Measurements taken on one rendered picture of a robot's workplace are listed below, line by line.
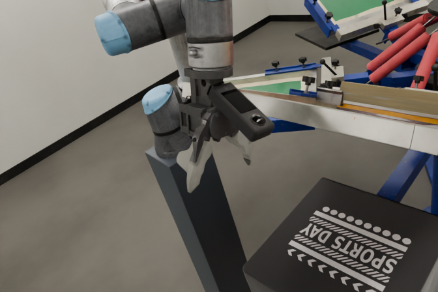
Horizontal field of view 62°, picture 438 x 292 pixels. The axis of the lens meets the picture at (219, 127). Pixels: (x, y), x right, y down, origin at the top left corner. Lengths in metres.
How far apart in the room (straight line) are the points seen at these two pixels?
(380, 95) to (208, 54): 0.81
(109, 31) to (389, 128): 0.48
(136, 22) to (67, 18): 3.93
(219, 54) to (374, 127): 0.27
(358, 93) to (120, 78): 3.91
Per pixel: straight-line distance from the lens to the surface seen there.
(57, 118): 4.62
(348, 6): 2.51
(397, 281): 1.17
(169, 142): 1.30
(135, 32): 0.66
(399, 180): 1.49
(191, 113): 0.63
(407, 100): 1.26
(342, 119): 0.66
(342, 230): 1.27
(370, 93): 1.30
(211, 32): 0.57
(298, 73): 2.23
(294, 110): 0.71
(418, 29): 1.96
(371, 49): 2.54
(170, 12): 0.66
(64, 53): 4.57
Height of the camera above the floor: 1.90
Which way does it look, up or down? 30 degrees down
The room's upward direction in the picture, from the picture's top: 17 degrees counter-clockwise
